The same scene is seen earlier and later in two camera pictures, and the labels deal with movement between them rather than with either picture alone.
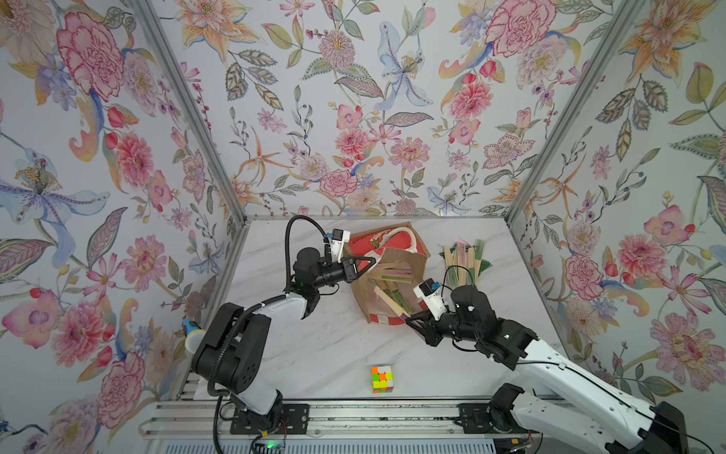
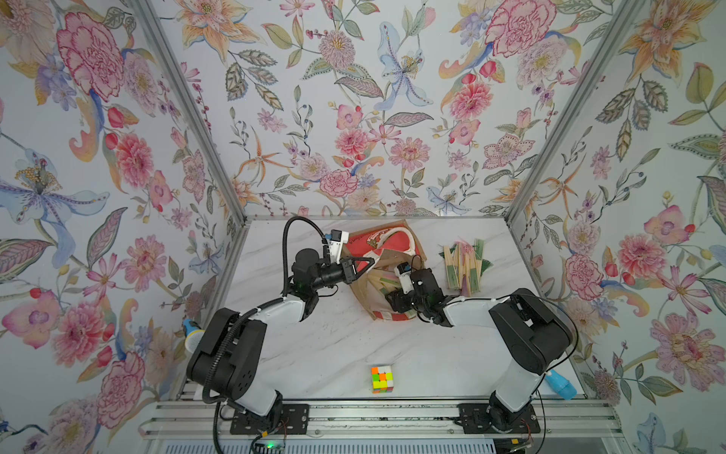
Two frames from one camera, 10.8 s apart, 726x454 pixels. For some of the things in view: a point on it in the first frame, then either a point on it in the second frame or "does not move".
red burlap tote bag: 386,288 does not move
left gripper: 348,270 does not move
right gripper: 431,325 to 398,301
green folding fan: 480,265 does not move
